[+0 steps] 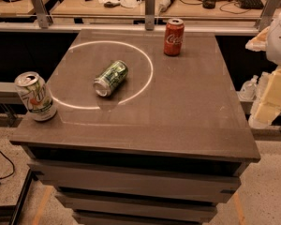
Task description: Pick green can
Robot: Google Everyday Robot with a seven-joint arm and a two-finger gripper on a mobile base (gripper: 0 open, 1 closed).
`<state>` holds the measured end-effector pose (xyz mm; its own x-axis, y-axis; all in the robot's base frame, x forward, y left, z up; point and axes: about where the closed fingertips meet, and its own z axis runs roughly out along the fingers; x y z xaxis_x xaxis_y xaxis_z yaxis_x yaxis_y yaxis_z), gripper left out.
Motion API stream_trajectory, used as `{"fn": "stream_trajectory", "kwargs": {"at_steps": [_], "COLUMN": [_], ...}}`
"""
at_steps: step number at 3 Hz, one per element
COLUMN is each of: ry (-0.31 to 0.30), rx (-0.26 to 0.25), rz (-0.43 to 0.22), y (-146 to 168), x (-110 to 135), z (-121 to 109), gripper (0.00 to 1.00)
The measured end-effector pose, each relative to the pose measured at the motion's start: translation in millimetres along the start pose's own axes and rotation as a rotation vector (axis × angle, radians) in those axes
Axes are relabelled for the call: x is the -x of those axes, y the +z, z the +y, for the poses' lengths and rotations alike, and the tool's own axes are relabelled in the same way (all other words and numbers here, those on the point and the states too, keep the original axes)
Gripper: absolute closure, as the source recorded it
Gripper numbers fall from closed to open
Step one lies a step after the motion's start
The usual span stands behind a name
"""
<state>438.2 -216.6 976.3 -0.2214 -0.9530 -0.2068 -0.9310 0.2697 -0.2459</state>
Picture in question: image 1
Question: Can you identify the white 7UP can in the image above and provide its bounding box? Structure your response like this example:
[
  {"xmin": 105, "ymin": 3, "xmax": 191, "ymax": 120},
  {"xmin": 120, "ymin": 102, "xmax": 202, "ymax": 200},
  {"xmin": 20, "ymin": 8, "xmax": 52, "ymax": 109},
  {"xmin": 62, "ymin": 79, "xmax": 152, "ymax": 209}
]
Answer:
[{"xmin": 14, "ymin": 71, "xmax": 57, "ymax": 122}]

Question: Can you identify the white round dish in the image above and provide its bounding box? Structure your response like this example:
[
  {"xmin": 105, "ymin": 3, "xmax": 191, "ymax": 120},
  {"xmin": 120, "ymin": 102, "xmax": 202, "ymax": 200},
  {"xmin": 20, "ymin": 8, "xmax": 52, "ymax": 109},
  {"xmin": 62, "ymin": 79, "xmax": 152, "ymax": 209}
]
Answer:
[{"xmin": 120, "ymin": 0, "xmax": 139, "ymax": 8}]

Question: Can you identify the black round cup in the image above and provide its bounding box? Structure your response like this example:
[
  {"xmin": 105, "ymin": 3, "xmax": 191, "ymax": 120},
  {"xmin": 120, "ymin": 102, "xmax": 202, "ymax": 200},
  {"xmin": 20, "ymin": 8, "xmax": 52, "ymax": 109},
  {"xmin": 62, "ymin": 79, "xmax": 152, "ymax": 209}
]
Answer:
[{"xmin": 202, "ymin": 0, "xmax": 217, "ymax": 9}]

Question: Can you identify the red Coca-Cola can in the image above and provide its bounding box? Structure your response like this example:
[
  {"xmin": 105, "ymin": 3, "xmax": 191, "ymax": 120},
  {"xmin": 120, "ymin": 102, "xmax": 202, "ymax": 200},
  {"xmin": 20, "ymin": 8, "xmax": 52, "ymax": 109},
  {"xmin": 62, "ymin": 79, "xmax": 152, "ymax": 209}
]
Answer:
[{"xmin": 164, "ymin": 18, "xmax": 185, "ymax": 56}]

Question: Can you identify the right metal bracket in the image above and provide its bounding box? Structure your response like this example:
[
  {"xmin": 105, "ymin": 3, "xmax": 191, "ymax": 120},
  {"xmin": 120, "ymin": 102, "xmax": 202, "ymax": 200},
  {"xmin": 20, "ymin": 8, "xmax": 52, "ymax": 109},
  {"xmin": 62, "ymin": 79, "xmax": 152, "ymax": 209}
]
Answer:
[{"xmin": 255, "ymin": 0, "xmax": 281, "ymax": 31}]

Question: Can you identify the middle metal bracket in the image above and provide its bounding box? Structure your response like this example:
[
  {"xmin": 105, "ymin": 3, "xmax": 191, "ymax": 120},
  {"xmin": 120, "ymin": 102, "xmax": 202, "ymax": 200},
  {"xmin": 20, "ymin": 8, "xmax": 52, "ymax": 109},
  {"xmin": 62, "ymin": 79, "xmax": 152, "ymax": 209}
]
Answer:
[{"xmin": 145, "ymin": 0, "xmax": 155, "ymax": 31}]

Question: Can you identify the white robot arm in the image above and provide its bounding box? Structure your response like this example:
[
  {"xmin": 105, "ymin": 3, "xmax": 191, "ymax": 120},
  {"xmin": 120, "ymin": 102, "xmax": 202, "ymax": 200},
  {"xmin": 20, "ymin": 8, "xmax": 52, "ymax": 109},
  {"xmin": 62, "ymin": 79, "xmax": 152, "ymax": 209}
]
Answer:
[{"xmin": 245, "ymin": 12, "xmax": 281, "ymax": 128}]

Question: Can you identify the clear plastic bottle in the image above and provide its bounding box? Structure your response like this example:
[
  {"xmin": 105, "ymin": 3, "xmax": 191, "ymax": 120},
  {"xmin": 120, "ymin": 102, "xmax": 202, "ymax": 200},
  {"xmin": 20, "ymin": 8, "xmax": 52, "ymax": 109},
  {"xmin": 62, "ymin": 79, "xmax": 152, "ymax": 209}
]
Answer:
[{"xmin": 238, "ymin": 75, "xmax": 259, "ymax": 100}]

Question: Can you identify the left metal bracket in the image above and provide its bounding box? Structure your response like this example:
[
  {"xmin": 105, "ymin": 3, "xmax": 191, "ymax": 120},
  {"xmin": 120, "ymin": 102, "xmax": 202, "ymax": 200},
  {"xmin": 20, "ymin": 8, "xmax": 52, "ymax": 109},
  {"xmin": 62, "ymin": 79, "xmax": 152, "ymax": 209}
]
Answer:
[{"xmin": 31, "ymin": 0, "xmax": 52, "ymax": 28}]

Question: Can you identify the black metal frame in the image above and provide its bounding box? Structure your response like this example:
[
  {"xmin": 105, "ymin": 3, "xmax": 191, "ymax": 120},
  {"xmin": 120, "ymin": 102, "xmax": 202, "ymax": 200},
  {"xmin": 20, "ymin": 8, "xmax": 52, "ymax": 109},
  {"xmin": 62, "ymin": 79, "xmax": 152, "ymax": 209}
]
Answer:
[{"xmin": 0, "ymin": 170, "xmax": 33, "ymax": 225}]

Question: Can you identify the white power adapter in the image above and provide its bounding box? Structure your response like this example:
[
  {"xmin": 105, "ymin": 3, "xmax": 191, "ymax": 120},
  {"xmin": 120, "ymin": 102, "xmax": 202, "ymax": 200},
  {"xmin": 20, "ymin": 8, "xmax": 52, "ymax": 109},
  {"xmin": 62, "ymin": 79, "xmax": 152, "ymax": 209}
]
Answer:
[{"xmin": 158, "ymin": 0, "xmax": 175, "ymax": 12}]

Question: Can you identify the metal bracket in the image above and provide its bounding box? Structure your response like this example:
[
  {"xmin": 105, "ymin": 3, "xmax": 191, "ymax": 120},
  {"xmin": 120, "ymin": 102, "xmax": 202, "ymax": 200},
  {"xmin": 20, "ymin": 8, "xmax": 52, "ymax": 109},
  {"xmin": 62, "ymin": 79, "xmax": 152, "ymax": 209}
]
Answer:
[
  {"xmin": 31, "ymin": 0, "xmax": 52, "ymax": 28},
  {"xmin": 255, "ymin": 0, "xmax": 281, "ymax": 31},
  {"xmin": 145, "ymin": 0, "xmax": 155, "ymax": 31}
]

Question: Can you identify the green soda can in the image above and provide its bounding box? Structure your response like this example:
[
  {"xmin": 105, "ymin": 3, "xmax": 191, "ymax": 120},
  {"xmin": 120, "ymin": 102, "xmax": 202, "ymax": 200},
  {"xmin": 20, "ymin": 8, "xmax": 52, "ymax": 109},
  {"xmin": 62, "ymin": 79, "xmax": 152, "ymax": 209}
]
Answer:
[{"xmin": 93, "ymin": 60, "xmax": 128, "ymax": 97}]

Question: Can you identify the grey drawer cabinet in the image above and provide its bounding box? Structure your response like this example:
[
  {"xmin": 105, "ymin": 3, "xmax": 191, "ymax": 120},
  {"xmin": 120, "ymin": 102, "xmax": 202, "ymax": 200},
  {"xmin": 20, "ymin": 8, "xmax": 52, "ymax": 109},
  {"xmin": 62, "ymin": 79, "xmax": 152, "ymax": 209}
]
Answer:
[{"xmin": 11, "ymin": 30, "xmax": 259, "ymax": 225}]

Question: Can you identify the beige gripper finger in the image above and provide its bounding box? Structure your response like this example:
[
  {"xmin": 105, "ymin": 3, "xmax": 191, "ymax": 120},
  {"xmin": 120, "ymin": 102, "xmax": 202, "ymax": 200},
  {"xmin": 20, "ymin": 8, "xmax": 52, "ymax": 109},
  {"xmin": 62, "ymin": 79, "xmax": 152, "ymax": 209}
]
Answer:
[
  {"xmin": 245, "ymin": 27, "xmax": 269, "ymax": 52},
  {"xmin": 254, "ymin": 66, "xmax": 281, "ymax": 125}
]

